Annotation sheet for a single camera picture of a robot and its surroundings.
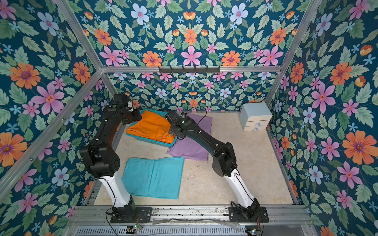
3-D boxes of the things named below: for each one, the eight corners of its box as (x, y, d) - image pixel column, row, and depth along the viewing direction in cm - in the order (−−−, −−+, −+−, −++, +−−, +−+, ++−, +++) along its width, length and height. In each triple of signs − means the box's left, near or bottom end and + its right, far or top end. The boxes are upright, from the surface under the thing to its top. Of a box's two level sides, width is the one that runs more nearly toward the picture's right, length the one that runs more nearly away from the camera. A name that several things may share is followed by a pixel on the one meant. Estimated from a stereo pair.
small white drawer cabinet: (239, 132, 110) (244, 118, 97) (236, 116, 120) (240, 102, 108) (265, 132, 110) (273, 118, 97) (259, 116, 120) (266, 102, 108)
